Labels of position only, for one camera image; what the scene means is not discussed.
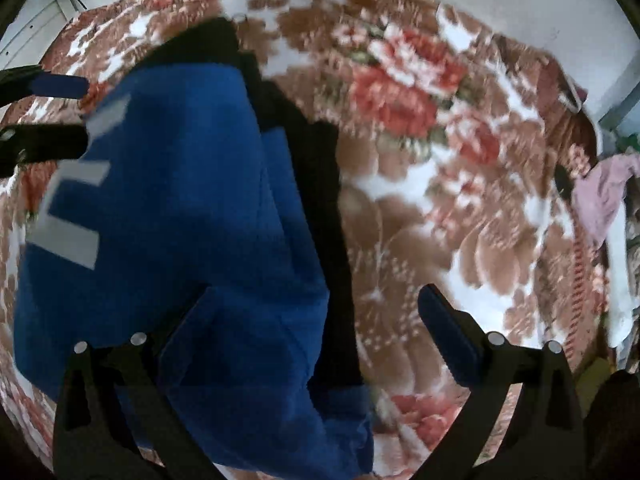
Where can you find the pink cloth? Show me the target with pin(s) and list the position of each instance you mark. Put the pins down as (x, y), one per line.
(602, 195)

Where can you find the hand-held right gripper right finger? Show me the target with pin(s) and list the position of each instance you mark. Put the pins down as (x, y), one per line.
(450, 330)

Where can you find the brown floral blanket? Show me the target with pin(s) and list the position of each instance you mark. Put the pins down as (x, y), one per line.
(450, 210)

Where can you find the blue and black hoodie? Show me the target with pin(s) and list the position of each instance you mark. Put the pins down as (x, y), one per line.
(200, 185)

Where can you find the white panelled door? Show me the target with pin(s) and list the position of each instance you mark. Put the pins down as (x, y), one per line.
(35, 30)

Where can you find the white cloth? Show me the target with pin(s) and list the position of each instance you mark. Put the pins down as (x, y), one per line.
(620, 280)

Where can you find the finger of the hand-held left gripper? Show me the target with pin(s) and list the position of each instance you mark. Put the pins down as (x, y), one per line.
(45, 145)
(60, 85)

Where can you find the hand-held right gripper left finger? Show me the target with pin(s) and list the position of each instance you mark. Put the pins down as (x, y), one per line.
(125, 380)

